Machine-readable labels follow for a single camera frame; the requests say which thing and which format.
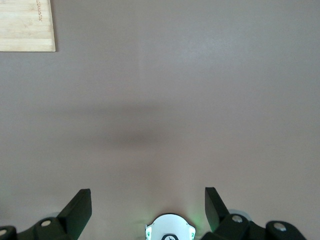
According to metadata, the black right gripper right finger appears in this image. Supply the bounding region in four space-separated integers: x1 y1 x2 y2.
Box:
201 186 308 240

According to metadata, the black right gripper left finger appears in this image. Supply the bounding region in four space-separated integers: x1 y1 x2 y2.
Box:
0 188 93 240

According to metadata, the bamboo cutting board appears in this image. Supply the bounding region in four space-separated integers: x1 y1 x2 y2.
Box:
0 0 57 53

